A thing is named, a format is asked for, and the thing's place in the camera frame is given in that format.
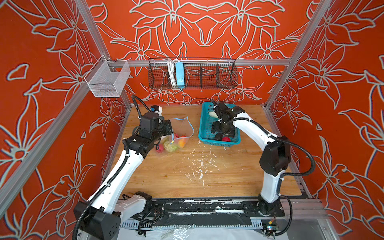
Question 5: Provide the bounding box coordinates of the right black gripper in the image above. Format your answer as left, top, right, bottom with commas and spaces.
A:
209, 120, 233, 138

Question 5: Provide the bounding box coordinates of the dark avocado toy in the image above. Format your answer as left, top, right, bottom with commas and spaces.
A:
214, 133, 223, 141

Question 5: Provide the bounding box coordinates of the clear zip top bag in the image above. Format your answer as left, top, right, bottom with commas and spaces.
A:
159, 117, 195, 154

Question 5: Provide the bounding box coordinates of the orange red tomato toy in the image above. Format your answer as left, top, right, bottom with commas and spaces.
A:
178, 136, 188, 148

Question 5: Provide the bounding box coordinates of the green cabbage toy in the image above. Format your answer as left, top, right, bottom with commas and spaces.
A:
163, 142, 179, 153

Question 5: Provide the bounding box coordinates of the red apple toy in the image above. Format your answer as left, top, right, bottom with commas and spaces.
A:
156, 144, 165, 153

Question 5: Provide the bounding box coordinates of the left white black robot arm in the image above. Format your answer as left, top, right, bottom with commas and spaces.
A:
72, 96, 173, 240

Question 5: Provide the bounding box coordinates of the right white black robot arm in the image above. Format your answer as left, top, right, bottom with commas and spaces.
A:
212, 100, 316, 238

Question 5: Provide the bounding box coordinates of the teal plastic basket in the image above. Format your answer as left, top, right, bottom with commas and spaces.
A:
198, 102, 241, 148

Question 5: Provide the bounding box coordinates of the light blue box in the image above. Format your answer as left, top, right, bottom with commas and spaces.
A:
175, 62, 185, 89

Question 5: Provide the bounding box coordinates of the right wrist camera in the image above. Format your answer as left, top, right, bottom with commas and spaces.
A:
215, 103, 231, 120

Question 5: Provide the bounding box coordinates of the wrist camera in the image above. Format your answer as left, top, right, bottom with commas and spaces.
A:
215, 103, 231, 120
139, 105, 165, 139

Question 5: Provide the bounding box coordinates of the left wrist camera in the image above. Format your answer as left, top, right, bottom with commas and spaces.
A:
139, 105, 165, 139

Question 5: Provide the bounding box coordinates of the black wire wall basket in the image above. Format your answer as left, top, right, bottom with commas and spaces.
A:
148, 57, 239, 90

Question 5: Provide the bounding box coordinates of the white cable bundle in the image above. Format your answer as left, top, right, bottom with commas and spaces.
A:
167, 59, 177, 88

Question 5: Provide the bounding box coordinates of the clear acrylic wall bin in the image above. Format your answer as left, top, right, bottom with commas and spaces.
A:
84, 55, 131, 98

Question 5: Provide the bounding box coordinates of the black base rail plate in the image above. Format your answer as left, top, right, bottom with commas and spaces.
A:
125, 197, 286, 226

